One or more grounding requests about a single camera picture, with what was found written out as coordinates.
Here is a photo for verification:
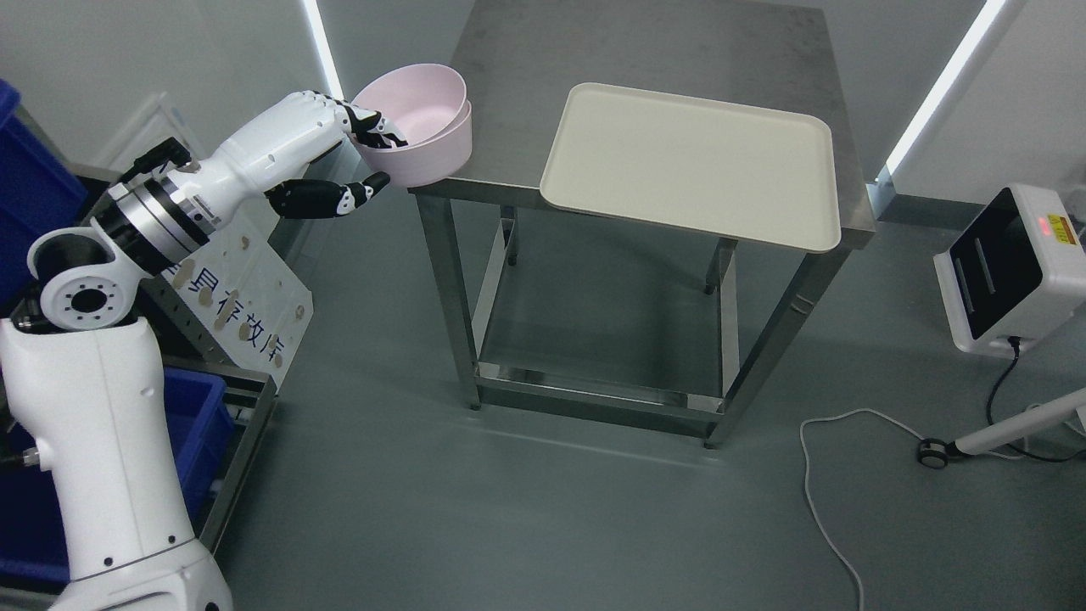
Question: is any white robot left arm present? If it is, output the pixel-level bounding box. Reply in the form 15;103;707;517
3;92;411;610

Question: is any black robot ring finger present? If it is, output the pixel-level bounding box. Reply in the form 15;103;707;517
310;90;356;115

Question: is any white black box device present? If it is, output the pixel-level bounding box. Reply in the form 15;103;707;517
933;184;1085;359

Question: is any black power cable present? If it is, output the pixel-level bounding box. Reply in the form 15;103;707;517
985;338;1086;464

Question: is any white rolling table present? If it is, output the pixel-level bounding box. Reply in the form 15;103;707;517
915;390;1085;469

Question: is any white sign with blue text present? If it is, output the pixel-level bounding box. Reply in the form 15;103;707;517
89;92;314;391

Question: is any blue bin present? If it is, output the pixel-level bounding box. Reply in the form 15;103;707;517
1;367;236;594
1;80;87;317

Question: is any white floor cable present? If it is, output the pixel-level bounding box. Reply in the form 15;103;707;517
799;408;927;611

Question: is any cream plastic tray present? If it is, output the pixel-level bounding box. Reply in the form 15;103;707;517
540;82;842;254

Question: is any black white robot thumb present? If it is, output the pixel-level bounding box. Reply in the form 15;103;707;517
265;171;391;220

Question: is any pink bowl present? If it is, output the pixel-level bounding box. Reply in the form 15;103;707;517
350;63;467;147
356;101;473;188

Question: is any blue bin upper left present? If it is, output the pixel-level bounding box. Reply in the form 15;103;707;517
1;80;87;317

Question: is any blue bin lower left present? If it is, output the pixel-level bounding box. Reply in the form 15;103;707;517
1;367;236;594

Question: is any steel roller shelf rack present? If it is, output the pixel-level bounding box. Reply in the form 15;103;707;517
0;127;281;611

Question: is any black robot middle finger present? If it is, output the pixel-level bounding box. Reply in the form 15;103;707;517
343;107;389;142

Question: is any stainless steel table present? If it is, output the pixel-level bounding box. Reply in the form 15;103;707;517
412;1;876;450

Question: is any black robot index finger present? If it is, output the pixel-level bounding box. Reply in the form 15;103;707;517
356;126;408;149

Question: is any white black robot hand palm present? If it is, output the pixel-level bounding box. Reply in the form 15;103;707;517
212;92;350;191

